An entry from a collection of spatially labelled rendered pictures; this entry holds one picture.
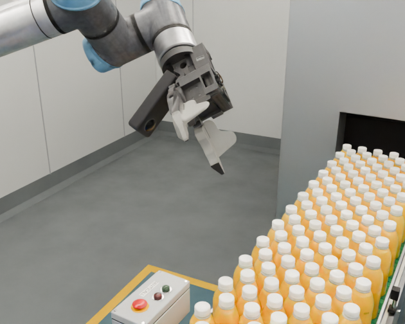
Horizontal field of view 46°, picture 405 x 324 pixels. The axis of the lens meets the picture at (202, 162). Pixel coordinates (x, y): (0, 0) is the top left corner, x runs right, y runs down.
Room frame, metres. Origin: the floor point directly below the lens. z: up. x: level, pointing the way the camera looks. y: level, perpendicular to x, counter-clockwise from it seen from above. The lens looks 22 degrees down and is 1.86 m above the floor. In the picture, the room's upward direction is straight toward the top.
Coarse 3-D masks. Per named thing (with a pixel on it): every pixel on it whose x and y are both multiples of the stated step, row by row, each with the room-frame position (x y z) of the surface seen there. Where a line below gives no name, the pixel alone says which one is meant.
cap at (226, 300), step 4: (224, 292) 0.99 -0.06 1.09; (220, 296) 0.98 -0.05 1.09; (224, 296) 0.98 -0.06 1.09; (228, 296) 0.98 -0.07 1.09; (232, 296) 0.98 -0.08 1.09; (220, 300) 0.96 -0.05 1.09; (224, 300) 0.96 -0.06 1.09; (228, 300) 0.96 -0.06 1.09; (232, 300) 0.96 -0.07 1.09; (220, 304) 0.96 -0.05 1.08; (224, 304) 0.96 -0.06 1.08; (228, 304) 0.96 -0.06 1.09; (232, 304) 0.96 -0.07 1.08
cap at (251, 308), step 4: (248, 304) 0.95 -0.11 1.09; (252, 304) 0.95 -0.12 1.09; (256, 304) 0.95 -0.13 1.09; (244, 308) 0.93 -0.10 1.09; (248, 308) 0.93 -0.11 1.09; (252, 308) 0.93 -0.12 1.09; (256, 308) 0.93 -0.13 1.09; (244, 312) 0.93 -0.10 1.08; (248, 312) 0.92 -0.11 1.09; (252, 312) 0.92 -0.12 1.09; (256, 312) 0.92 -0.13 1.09; (248, 316) 0.92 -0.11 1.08; (252, 316) 0.92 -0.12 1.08; (256, 316) 0.92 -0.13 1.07
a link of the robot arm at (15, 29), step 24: (24, 0) 0.79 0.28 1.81; (48, 0) 0.78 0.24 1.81; (72, 0) 0.75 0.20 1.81; (96, 0) 0.78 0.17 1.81; (0, 24) 0.78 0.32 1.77; (24, 24) 0.78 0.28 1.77; (48, 24) 0.78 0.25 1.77; (72, 24) 0.79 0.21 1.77; (96, 24) 0.80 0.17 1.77; (0, 48) 0.79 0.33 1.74
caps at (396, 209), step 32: (352, 160) 1.94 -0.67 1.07; (384, 160) 1.93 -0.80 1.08; (320, 192) 1.58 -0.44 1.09; (352, 192) 1.58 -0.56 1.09; (384, 192) 1.58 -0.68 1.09; (320, 224) 1.34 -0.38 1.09; (352, 224) 1.34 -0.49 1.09; (384, 224) 1.35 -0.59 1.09; (288, 256) 1.16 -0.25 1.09; (352, 256) 1.16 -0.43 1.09; (224, 288) 1.03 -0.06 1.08; (256, 288) 1.01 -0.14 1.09; (320, 288) 1.02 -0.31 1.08
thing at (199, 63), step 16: (176, 48) 0.80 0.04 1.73; (192, 48) 0.81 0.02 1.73; (160, 64) 0.82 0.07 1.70; (176, 64) 0.81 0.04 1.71; (192, 64) 0.80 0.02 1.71; (208, 64) 0.75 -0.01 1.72; (176, 80) 0.76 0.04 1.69; (192, 80) 0.75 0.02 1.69; (208, 80) 0.75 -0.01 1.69; (192, 96) 0.74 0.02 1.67; (208, 96) 0.73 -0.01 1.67; (224, 96) 0.75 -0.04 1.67; (208, 112) 0.76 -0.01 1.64
